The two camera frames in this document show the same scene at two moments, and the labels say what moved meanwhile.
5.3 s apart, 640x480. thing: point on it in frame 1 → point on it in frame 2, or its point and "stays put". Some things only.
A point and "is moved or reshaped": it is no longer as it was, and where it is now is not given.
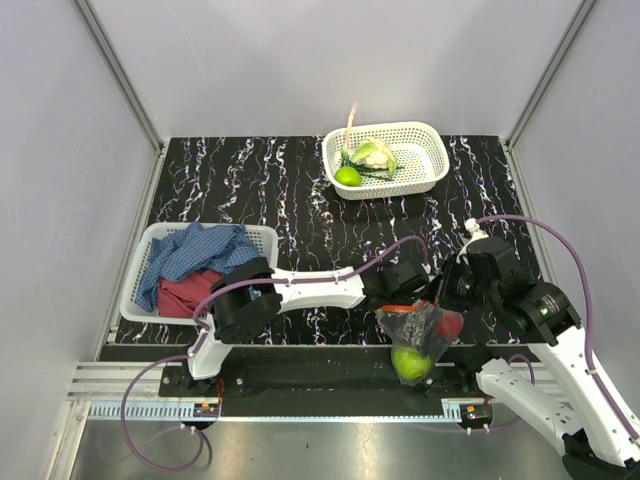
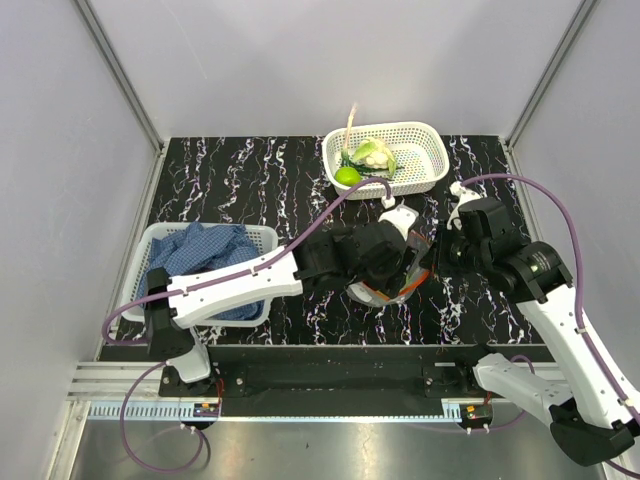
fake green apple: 348,176 stays put
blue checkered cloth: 182,252 stays put
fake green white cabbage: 375,155 stays put
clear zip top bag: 420,335 is moved or reshaped
